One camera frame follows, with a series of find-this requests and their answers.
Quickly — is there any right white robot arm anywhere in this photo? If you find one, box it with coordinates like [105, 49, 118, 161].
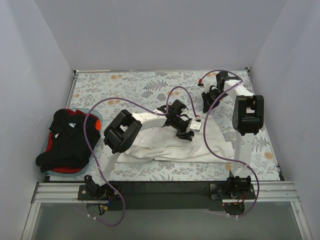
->
[198, 70, 264, 203]

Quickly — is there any aluminium frame rail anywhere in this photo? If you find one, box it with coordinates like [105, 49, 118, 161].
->
[31, 181, 300, 203]

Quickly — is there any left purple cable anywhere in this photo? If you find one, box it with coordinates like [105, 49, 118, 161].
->
[83, 86, 201, 228]

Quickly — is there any floral patterned table cloth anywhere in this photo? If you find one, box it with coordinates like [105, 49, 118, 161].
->
[49, 71, 280, 182]

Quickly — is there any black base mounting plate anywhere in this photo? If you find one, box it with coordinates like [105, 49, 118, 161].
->
[76, 180, 257, 212]

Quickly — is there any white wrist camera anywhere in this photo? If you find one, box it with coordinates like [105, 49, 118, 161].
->
[197, 78, 211, 93]
[189, 118, 202, 132]

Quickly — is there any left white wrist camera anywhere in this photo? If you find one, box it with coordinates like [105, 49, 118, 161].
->
[189, 118, 202, 132]

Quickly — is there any white t shirt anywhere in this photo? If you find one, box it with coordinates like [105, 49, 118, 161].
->
[117, 115, 234, 163]

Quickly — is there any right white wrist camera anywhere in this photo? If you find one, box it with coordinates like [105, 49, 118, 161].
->
[197, 78, 211, 93]

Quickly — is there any purple cable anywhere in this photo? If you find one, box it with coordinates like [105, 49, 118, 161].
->
[83, 86, 201, 228]
[198, 69, 264, 218]

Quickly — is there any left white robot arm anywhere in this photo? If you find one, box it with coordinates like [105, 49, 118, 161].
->
[84, 100, 202, 200]

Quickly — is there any light blue t shirt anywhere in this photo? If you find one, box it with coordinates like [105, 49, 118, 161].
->
[39, 107, 104, 177]

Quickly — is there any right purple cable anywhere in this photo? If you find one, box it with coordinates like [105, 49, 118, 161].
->
[198, 69, 264, 218]

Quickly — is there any black t shirt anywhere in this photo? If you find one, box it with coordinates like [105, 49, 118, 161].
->
[34, 108, 102, 173]

